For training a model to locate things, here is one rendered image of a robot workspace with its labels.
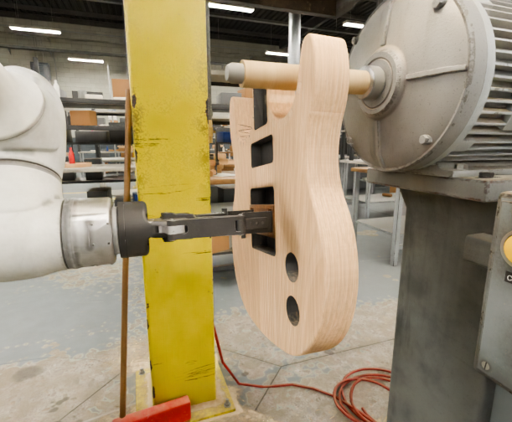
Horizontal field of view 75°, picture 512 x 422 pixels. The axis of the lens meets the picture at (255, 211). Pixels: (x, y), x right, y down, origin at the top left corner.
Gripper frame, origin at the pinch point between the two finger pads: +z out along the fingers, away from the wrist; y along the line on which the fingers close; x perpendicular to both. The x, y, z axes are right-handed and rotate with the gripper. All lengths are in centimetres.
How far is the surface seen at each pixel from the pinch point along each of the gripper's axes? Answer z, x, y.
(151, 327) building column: -15, -47, -91
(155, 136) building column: -10, 27, -79
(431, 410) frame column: 33, -39, 0
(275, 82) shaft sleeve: -0.6, 17.7, 9.4
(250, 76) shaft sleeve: -4.0, 18.1, 9.6
